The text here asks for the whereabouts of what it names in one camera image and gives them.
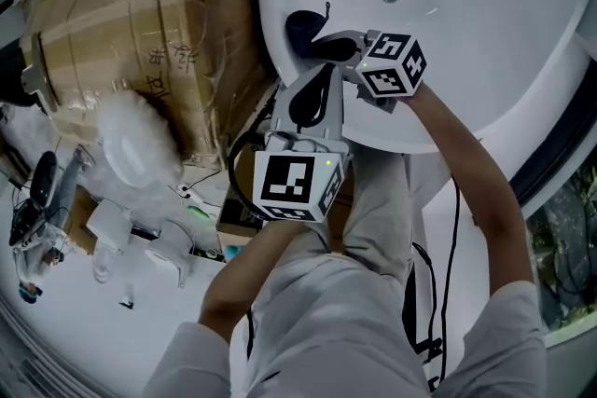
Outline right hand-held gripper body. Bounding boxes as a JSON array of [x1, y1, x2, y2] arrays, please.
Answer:
[[343, 29, 429, 114]]

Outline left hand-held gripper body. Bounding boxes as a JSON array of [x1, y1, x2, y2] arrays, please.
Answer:
[[252, 130, 353, 225]]

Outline dark wiping cloth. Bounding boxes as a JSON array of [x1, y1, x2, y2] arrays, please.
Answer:
[[285, 2, 333, 58]]

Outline white bathtub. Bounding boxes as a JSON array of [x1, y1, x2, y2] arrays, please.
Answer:
[[251, 0, 597, 155]]

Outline person's left forearm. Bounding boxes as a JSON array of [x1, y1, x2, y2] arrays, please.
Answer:
[[198, 218, 327, 332]]

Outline person's right forearm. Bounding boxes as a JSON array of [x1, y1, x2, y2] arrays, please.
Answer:
[[401, 86, 535, 299]]

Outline person's beige trousers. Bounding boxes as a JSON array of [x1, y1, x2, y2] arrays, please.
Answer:
[[321, 144, 416, 290]]

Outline white power strip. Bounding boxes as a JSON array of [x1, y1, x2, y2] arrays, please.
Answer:
[[175, 183, 206, 205]]

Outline person's white t-shirt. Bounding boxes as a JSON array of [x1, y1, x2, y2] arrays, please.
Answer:
[[142, 241, 547, 398]]

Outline large cardboard box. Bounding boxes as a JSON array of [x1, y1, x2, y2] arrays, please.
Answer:
[[21, 0, 281, 167]]

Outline dark-framed window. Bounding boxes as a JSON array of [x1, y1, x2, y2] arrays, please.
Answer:
[[507, 50, 597, 341]]

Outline left hand-held gripper cable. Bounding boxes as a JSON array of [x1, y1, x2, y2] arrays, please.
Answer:
[[227, 130, 277, 221]]

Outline hand-held gripper cable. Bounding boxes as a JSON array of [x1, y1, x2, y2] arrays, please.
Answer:
[[437, 174, 463, 383], [227, 130, 277, 221]]

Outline right hand-held gripper cable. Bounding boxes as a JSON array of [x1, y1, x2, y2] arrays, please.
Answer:
[[437, 174, 463, 383]]

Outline black harness strap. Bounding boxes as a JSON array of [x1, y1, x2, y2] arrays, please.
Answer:
[[401, 241, 444, 392]]

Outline grey metal bracket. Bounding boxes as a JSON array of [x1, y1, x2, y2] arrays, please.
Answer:
[[21, 31, 61, 114]]

